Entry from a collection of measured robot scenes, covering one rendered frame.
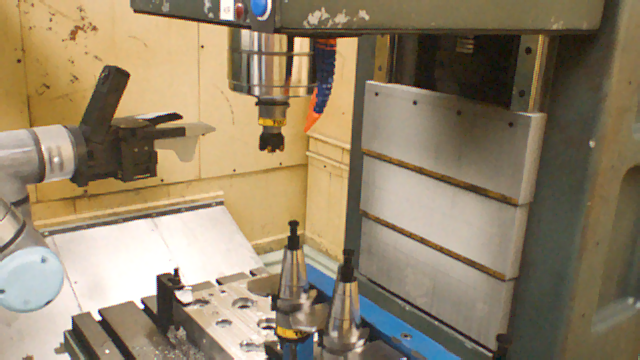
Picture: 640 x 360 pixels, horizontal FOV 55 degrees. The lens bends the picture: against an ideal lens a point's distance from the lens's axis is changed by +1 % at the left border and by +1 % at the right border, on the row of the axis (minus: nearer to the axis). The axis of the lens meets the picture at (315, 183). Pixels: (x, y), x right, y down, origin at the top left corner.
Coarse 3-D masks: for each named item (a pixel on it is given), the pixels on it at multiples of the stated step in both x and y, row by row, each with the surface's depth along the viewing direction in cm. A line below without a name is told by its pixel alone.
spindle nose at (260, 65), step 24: (240, 48) 98; (264, 48) 97; (288, 48) 97; (312, 48) 100; (240, 72) 100; (264, 72) 98; (288, 72) 98; (312, 72) 102; (264, 96) 99; (288, 96) 100
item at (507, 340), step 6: (498, 336) 55; (504, 336) 55; (510, 336) 55; (498, 342) 54; (504, 342) 54; (510, 342) 54; (498, 348) 55; (504, 348) 55; (498, 354) 55; (504, 354) 55
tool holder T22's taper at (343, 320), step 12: (336, 276) 73; (336, 288) 72; (348, 288) 71; (336, 300) 72; (348, 300) 72; (336, 312) 72; (348, 312) 72; (336, 324) 72; (348, 324) 72; (360, 324) 74; (336, 336) 73; (348, 336) 72
